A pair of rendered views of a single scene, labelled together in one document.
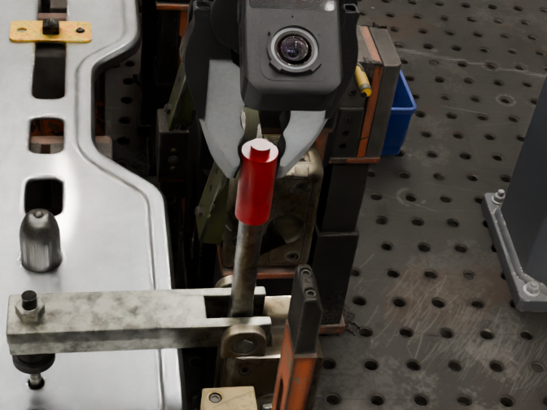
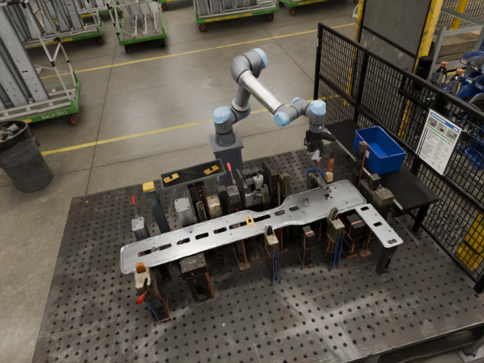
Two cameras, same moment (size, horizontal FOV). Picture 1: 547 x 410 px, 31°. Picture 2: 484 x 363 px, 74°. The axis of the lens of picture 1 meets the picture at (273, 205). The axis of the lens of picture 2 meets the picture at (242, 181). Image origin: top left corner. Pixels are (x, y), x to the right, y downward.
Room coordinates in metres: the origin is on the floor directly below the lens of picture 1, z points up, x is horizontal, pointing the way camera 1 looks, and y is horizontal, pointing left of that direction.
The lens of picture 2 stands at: (0.89, 1.43, 2.36)
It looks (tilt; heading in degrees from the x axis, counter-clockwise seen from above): 42 degrees down; 271
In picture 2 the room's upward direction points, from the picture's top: 7 degrees counter-clockwise
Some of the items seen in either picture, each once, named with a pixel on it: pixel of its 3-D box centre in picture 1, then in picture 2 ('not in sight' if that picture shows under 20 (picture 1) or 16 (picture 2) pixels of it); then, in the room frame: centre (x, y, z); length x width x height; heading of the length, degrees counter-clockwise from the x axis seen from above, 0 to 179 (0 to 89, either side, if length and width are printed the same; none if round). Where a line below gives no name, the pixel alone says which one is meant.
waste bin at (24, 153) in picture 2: not in sight; (19, 158); (3.37, -1.58, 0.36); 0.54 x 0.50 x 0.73; 99
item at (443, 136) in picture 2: not in sight; (437, 142); (-0.13, 0.12, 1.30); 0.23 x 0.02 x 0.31; 103
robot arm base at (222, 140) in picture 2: not in sight; (225, 134); (0.99, -0.40, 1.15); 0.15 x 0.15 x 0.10
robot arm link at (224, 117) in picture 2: not in sight; (223, 119); (0.99, -0.41, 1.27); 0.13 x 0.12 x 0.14; 38
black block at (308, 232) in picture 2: not in sight; (307, 248); (0.58, 0.36, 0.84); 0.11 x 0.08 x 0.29; 103
